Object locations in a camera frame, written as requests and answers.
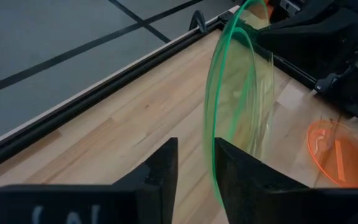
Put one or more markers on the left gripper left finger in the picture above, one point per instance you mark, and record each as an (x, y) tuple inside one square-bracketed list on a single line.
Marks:
[(154, 186)]

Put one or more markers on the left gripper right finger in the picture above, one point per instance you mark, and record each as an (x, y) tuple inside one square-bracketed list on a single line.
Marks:
[(259, 199)]

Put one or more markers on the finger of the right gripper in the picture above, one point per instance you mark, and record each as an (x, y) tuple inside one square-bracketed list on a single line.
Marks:
[(315, 3), (315, 43)]

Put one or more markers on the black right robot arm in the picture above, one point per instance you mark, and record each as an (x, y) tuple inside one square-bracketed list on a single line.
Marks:
[(353, 99)]

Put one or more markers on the orange translucent plastic plate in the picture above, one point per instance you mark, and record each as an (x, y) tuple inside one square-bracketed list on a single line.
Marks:
[(337, 155)]

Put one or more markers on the black table clamp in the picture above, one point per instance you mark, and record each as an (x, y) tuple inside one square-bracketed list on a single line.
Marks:
[(199, 21)]

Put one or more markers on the black aluminium table frame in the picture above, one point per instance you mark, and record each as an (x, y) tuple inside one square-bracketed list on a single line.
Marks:
[(73, 112)]

